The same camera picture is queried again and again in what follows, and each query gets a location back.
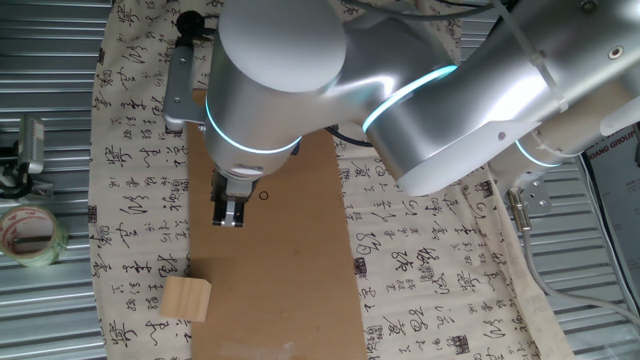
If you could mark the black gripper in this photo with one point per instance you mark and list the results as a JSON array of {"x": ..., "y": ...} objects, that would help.
[{"x": 232, "y": 187}]

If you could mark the light wooden block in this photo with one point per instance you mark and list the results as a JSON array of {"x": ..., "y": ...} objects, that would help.
[{"x": 185, "y": 297}]

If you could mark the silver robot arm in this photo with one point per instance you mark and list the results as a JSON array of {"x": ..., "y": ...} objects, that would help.
[{"x": 400, "y": 100}]

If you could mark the brown cardboard sheet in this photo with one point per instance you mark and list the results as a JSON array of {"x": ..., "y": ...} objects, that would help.
[{"x": 275, "y": 275}]

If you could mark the clear packing tape roll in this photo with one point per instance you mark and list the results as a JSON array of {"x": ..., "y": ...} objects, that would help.
[{"x": 56, "y": 245}]

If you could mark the white calligraphy print cloth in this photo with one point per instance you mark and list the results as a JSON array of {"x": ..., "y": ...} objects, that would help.
[{"x": 425, "y": 250}]

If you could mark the white zip tie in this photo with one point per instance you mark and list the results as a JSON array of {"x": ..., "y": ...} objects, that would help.
[{"x": 540, "y": 60}]

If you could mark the dark printed poster board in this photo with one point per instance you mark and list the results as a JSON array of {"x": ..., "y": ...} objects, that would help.
[{"x": 615, "y": 200}]

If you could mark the silver finned camera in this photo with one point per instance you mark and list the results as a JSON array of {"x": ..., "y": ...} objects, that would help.
[{"x": 31, "y": 142}]

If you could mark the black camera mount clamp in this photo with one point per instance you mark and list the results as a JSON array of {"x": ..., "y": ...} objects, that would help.
[{"x": 12, "y": 187}]

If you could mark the silver metal bracket plate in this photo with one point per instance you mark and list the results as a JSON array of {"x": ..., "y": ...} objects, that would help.
[{"x": 537, "y": 197}]

